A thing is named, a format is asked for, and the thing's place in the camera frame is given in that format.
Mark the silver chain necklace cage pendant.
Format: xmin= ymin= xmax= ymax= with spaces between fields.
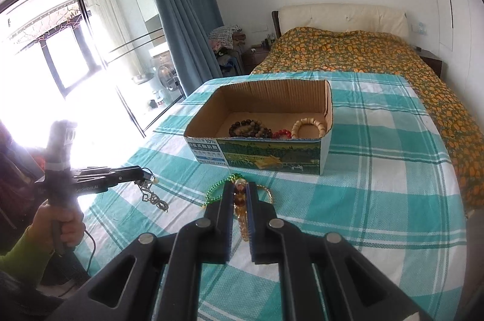
xmin=134 ymin=174 xmax=169 ymax=212

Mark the black bead bracelet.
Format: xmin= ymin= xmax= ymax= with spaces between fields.
xmin=228 ymin=120 xmax=261 ymax=138

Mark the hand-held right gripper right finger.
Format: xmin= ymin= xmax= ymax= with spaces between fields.
xmin=246 ymin=182 xmax=435 ymax=321

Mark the pile of clothes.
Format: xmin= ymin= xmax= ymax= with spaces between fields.
xmin=207 ymin=24 xmax=248 ymax=76

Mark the dark wooden nightstand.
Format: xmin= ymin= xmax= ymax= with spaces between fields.
xmin=242 ymin=45 xmax=271 ymax=75
xmin=416 ymin=48 xmax=443 ymax=77

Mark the grey washing machine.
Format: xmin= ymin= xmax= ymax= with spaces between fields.
xmin=149 ymin=49 xmax=186 ymax=108

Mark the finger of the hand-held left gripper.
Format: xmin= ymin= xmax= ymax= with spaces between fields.
xmin=108 ymin=172 xmax=154 ymax=187
xmin=76 ymin=165 xmax=143 ymax=179

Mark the green bead necklace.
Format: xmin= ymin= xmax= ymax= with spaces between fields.
xmin=202 ymin=173 xmax=246 ymax=209

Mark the black cable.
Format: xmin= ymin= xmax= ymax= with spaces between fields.
xmin=82 ymin=229 xmax=96 ymax=274

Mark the orange floral quilt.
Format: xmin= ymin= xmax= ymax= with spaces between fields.
xmin=250 ymin=27 xmax=484 ymax=210

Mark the person's left forearm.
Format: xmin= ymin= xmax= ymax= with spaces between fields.
xmin=0 ymin=226 xmax=57 ymax=274

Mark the printed cardboard box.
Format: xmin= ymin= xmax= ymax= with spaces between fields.
xmin=184 ymin=79 xmax=334 ymax=176

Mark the light wood bead bracelet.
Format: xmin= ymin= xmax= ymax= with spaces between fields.
xmin=291 ymin=118 xmax=328 ymax=139

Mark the blue curtain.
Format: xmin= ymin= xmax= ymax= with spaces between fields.
xmin=136 ymin=0 xmax=224 ymax=98

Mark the gold chain bracelet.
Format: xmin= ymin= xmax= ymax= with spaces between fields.
xmin=257 ymin=184 xmax=273 ymax=206

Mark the glass sliding door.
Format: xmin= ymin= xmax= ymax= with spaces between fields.
xmin=0 ymin=0 xmax=186 ymax=140

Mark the person's left hand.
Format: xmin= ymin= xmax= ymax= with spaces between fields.
xmin=32 ymin=202 xmax=86 ymax=251

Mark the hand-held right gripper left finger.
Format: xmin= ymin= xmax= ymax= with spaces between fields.
xmin=57 ymin=182 xmax=237 ymax=321

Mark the teal plaid bedsheet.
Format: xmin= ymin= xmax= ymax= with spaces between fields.
xmin=81 ymin=71 xmax=467 ymax=321

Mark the amber bead necklace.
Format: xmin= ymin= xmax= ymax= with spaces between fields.
xmin=234 ymin=179 xmax=253 ymax=243

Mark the cream padded headboard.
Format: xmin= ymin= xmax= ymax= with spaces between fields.
xmin=271 ymin=3 xmax=410 ymax=39

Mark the brown wooden bead bracelet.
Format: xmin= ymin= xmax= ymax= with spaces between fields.
xmin=242 ymin=121 xmax=273 ymax=140

